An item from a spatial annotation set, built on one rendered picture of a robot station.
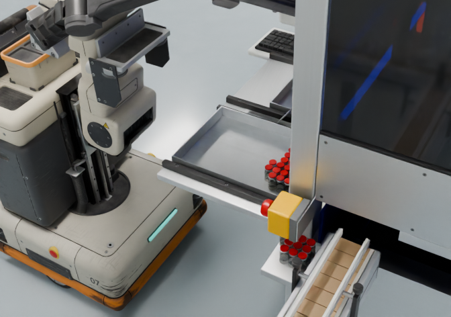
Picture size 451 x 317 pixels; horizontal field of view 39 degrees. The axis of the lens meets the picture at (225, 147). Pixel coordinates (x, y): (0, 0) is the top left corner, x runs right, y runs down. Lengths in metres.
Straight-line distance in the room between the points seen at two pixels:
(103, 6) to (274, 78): 0.66
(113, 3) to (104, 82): 0.36
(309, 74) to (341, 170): 0.23
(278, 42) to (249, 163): 0.74
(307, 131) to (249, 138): 0.50
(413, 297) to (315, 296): 0.27
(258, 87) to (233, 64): 1.76
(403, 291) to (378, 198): 0.27
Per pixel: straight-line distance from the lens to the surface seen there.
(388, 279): 1.51
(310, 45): 1.20
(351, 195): 1.38
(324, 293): 1.37
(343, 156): 1.32
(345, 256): 1.44
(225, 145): 1.78
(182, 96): 3.52
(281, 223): 1.39
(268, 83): 2.03
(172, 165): 1.70
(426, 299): 1.52
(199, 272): 2.60
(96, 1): 1.67
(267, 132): 1.82
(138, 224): 2.42
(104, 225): 2.45
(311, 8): 1.16
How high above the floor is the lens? 2.02
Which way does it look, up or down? 40 degrees down
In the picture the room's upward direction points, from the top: 3 degrees counter-clockwise
